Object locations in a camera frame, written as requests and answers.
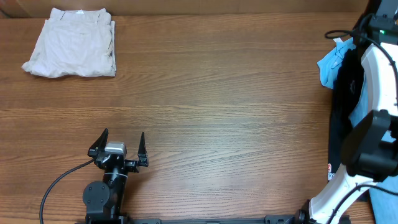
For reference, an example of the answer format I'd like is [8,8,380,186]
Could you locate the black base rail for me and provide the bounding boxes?
[74,213,352,224]

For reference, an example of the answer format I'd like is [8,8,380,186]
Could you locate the folded beige trousers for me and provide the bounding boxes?
[22,8,117,78]

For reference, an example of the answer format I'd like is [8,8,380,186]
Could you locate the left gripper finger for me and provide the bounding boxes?
[87,128,109,157]
[137,132,149,167]

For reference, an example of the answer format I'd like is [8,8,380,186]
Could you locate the blue denim jeans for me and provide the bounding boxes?
[349,78,397,224]

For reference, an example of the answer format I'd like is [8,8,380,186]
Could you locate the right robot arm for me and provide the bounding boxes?
[285,0,397,223]

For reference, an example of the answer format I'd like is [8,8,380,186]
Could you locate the black printed garment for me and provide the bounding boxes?
[328,49,364,180]

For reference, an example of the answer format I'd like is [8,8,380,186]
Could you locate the light blue shirt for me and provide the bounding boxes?
[317,38,356,89]

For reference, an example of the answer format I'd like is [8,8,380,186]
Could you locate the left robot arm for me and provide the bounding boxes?
[82,129,149,223]

